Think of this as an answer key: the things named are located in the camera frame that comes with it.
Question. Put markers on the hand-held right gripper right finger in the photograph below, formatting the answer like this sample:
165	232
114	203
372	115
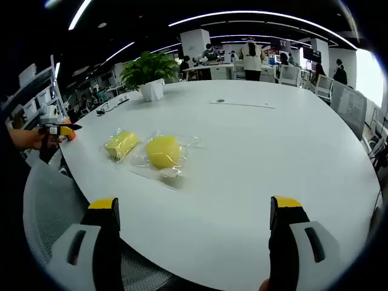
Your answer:
285	242

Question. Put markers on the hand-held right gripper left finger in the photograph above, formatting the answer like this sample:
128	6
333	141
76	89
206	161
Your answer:
106	248

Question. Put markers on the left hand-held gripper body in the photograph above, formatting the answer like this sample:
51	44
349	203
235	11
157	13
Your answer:
50	116

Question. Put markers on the rectangular yellow silicone block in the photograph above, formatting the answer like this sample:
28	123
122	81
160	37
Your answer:
121	145

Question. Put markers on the rounded yellow silicone block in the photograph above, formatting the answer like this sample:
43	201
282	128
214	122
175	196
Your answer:
163	151

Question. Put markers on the person's left hand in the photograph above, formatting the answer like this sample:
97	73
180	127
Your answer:
38	140

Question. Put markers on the person's right hand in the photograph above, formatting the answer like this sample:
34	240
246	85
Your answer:
265	285

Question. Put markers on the white storage shelf rack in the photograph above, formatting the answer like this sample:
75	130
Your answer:
33	91

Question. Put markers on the grey mesh office chair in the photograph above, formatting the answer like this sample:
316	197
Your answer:
348	106
51	200

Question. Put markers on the clear plastic bag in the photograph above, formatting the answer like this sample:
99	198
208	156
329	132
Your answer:
139	151
191	142

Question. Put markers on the potted plant in white pot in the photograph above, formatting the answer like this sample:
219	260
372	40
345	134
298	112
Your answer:
150	71

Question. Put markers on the ceiling light strip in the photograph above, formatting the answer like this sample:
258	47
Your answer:
79	14
263	13

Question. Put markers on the white office chair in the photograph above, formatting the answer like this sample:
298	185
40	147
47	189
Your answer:
288	75
323	88

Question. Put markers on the dark wall monitor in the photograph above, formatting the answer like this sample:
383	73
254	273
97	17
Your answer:
312	54

